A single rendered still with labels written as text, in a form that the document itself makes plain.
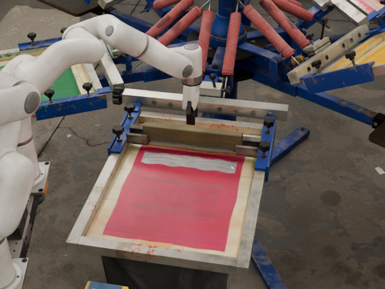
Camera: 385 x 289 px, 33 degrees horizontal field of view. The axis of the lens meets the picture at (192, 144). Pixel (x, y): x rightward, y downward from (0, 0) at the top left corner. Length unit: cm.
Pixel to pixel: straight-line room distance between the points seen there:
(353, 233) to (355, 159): 68
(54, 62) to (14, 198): 54
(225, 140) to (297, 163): 166
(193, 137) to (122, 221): 46
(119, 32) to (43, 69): 26
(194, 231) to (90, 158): 203
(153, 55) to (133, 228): 57
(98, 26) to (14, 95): 69
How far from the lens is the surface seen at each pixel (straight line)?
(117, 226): 220
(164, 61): 213
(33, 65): 198
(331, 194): 386
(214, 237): 214
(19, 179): 156
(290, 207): 373
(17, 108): 149
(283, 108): 262
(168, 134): 247
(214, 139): 244
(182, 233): 216
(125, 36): 204
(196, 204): 226
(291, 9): 317
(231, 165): 243
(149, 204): 227
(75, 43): 196
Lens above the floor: 245
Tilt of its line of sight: 36 degrees down
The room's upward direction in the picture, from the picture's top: straight up
